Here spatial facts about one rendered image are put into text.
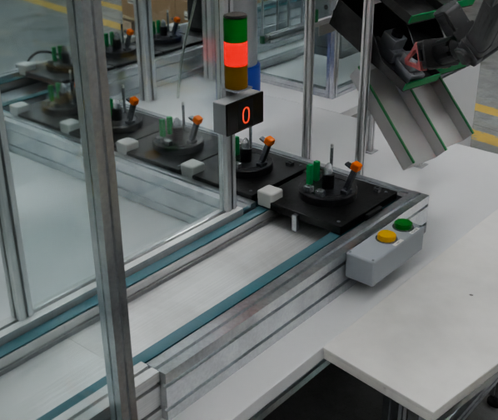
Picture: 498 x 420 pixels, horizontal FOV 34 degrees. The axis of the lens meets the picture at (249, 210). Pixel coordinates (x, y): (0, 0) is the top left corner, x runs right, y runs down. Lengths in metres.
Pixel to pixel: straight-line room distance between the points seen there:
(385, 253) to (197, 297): 0.40
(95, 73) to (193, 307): 0.70
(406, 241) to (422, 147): 0.41
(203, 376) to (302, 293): 0.29
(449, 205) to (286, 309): 0.73
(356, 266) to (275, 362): 0.30
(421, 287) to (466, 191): 0.53
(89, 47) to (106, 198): 0.20
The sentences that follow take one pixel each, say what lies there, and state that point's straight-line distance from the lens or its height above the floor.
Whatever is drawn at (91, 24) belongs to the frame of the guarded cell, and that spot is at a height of 1.57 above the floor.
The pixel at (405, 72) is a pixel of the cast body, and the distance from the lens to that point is 2.00.
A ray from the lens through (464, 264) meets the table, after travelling 1.91.
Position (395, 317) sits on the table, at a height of 0.86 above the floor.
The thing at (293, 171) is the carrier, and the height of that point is 0.97.
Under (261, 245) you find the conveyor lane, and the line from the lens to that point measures 1.82.
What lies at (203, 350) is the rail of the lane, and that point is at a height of 0.96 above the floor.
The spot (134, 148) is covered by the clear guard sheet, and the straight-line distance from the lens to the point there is 1.61.
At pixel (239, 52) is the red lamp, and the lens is 1.71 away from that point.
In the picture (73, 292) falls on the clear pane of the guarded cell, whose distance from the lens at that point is 1.12.
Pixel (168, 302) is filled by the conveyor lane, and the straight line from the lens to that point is 1.62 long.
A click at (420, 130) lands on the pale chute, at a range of 2.14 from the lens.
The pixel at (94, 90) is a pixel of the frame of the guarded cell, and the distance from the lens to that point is 1.03.
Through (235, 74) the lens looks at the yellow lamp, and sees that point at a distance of 1.72.
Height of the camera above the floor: 1.80
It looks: 26 degrees down
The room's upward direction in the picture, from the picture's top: straight up
